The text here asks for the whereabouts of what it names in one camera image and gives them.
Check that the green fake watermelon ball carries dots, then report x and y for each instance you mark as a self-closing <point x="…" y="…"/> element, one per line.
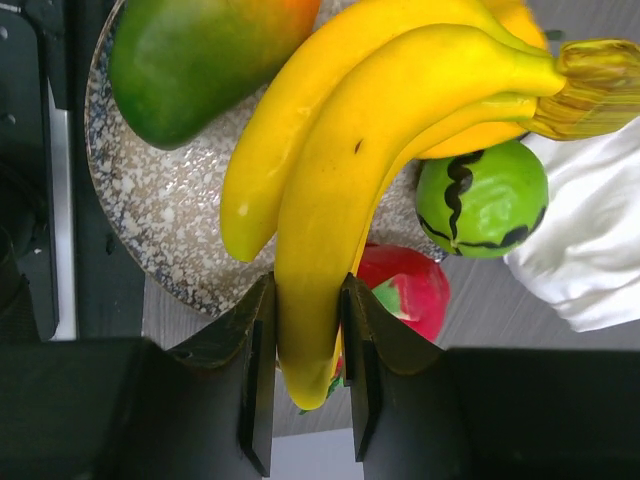
<point x="485" y="203"/>

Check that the green fake mango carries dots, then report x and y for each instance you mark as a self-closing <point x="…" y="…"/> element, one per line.
<point x="177" y="65"/>

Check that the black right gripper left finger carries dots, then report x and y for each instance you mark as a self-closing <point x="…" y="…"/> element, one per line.
<point x="129" y="409"/>

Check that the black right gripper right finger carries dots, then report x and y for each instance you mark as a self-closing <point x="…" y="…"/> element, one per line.
<point x="421" y="412"/>

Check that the speckled ceramic plate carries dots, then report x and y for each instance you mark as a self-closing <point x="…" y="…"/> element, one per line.
<point x="165" y="205"/>

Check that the white crumpled cloth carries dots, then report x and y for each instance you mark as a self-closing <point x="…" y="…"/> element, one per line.
<point x="583" y="260"/>

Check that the yellow fake banana bunch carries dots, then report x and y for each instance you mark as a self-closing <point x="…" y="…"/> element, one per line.
<point x="328" y="135"/>

